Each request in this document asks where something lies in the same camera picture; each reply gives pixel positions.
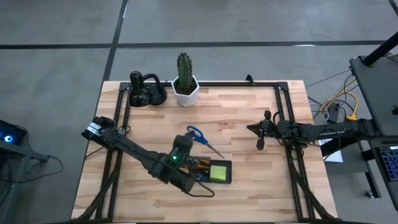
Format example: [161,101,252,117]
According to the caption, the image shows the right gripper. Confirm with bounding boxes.
[248,110,282,151]

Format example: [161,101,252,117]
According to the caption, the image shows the blue handled scissors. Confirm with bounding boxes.
[186,124,225,160]

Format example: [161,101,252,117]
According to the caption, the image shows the green sticky note pad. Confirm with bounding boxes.
[209,165,228,182]

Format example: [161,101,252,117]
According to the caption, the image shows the black mesh desk organizer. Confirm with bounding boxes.
[185,155,233,185]

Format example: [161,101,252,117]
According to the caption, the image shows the white hexagonal plant pot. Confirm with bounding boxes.
[171,75,200,108]

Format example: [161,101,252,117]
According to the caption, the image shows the green cactus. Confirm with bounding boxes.
[176,51,194,91]

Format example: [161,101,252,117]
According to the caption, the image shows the black power box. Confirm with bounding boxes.
[326,102,341,124]

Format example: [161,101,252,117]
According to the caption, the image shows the white paper sheet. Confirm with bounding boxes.
[317,138,345,164]

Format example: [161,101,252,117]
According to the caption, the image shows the grey side table top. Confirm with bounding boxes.
[349,55,398,138]

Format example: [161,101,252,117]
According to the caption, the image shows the computer keyboard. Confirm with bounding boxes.
[375,144,398,183]

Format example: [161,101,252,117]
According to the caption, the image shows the black diagonal pole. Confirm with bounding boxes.
[362,30,398,68]

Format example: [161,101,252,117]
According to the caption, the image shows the grey equipment stand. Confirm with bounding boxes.
[0,139,51,224]

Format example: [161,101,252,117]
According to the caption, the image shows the device with blue light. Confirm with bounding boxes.
[0,119,27,146]

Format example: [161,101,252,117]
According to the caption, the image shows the black metal table frame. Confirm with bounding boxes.
[74,80,338,223]

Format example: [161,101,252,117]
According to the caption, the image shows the black side desk frame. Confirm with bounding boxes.
[320,119,398,212]

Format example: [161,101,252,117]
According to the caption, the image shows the yellow cable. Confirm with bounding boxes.
[320,79,361,124]

